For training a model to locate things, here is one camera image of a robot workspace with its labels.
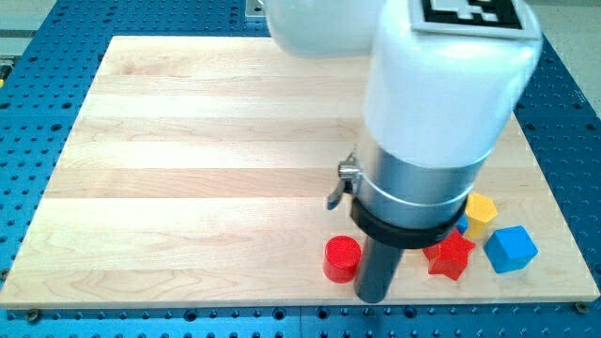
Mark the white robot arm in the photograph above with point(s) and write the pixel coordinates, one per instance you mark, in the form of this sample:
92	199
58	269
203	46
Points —
445	76

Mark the blue cube block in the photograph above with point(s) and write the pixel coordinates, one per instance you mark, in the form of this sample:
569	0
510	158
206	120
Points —
510	249

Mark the red cylinder block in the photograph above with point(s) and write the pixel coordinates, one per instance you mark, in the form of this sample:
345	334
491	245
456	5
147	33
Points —
342	255

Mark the wooden board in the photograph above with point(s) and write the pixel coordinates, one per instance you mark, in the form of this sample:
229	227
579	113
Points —
195	174

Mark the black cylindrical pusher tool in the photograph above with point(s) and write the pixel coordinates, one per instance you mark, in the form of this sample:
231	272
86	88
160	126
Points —
384	247

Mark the small blue block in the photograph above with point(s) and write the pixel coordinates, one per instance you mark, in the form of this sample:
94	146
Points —
462	224

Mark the red star block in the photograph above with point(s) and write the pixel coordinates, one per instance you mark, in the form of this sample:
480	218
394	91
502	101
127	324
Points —
449	257

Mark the yellow hexagon block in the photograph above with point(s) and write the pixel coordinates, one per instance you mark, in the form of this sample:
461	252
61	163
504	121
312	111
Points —
480	211

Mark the black white fiducial marker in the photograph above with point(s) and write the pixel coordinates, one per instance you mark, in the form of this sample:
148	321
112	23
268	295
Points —
510	19

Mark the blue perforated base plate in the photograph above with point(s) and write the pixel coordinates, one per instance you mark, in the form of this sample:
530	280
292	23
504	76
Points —
47	87

